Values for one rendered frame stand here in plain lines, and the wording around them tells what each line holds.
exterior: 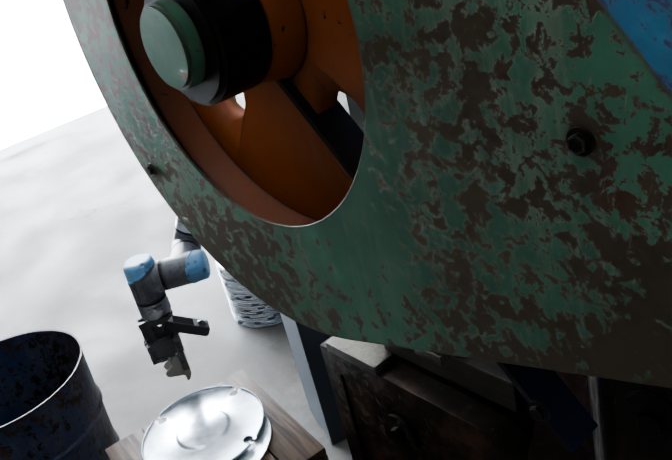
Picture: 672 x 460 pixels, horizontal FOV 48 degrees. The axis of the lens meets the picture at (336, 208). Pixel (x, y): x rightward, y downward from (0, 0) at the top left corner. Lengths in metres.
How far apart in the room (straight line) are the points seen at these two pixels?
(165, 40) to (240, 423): 1.14
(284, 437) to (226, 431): 0.14
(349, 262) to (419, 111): 0.26
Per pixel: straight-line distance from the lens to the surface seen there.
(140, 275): 1.81
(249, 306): 2.74
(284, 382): 2.48
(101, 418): 2.13
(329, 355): 1.50
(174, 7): 0.83
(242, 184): 1.10
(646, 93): 0.53
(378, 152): 0.72
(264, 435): 1.77
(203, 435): 1.81
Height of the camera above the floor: 1.49
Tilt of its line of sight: 25 degrees down
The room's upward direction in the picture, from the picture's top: 14 degrees counter-clockwise
